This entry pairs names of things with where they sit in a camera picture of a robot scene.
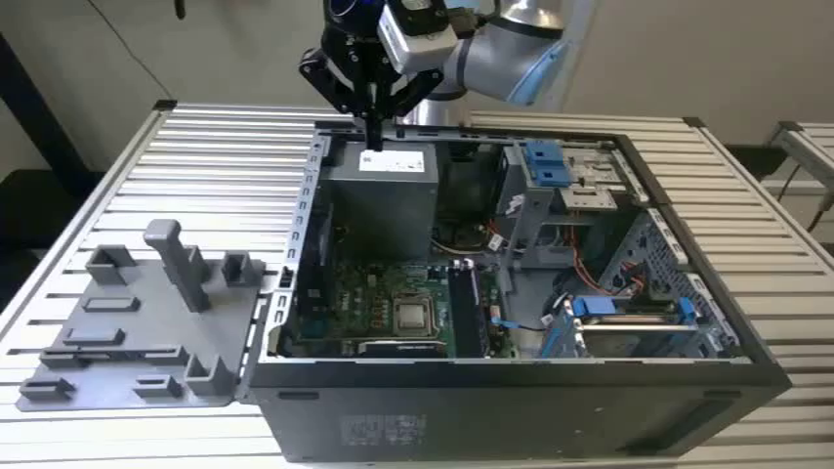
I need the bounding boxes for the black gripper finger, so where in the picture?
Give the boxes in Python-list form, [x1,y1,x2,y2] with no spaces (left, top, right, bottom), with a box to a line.
[298,45,377,150]
[374,69,448,150]

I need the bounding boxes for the black RAM slot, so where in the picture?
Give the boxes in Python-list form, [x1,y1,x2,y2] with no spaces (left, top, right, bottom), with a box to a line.
[448,258,466,358]

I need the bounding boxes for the blue plastic drive latch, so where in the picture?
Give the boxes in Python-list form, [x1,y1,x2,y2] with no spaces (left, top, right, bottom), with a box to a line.
[525,140,562,165]
[532,165,569,189]

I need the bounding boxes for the grey power supply unit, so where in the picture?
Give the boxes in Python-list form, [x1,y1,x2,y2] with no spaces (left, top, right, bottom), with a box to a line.
[318,141,440,263]

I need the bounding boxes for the grey metal drive cage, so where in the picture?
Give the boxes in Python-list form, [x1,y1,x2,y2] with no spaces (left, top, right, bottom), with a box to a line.
[498,141,621,270]

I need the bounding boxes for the green motherboard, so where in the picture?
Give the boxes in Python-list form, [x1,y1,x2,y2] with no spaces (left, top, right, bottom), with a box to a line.
[290,258,521,361]

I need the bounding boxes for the silver CPU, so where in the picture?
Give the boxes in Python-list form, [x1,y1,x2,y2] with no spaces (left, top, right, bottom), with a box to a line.
[396,302,430,329]

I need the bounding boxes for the metal CPU socket cover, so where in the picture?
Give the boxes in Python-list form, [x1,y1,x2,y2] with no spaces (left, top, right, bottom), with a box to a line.
[389,291,437,338]

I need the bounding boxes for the hard disk in blue carrier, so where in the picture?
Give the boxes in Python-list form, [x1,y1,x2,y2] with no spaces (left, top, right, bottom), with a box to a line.
[540,292,712,361]

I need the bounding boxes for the black graphics card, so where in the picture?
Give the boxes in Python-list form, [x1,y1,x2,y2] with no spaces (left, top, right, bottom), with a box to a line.
[357,339,450,359]

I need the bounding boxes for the grey plastic parts rack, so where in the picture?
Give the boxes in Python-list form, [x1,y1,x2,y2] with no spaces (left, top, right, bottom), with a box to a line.
[14,218,269,412]

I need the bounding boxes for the black open PC case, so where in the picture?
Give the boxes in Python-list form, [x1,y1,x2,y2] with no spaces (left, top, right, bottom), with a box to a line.
[238,119,795,463]

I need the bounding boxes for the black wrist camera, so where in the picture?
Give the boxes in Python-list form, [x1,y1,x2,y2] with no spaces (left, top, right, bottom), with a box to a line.
[398,0,453,23]

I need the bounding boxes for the coloured power wire bundle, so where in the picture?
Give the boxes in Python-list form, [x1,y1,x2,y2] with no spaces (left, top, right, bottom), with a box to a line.
[430,217,524,255]

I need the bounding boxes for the orange wire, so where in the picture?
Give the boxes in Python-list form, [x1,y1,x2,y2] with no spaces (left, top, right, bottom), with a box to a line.
[568,222,646,299]

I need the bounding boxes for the black diagonal post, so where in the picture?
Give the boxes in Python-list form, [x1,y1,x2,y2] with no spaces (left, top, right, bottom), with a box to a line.
[0,31,90,185]

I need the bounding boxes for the blue data wire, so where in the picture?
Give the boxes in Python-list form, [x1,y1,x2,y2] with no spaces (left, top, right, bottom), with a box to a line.
[489,316,546,333]

